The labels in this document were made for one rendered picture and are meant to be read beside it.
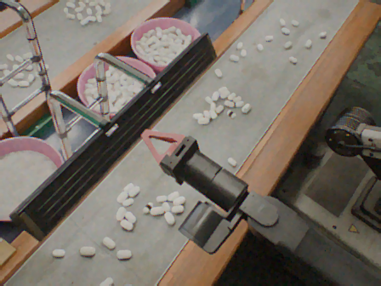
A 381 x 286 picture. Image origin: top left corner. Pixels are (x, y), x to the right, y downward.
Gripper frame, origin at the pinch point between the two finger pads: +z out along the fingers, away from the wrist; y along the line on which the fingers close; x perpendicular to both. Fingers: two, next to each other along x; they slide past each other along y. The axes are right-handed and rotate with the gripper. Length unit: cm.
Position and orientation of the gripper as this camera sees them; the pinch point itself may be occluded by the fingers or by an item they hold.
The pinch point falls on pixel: (147, 134)
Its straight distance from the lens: 71.9
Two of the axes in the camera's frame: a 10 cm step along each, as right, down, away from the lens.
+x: 6.0, -7.7, 2.2
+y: 1.2, 3.5, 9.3
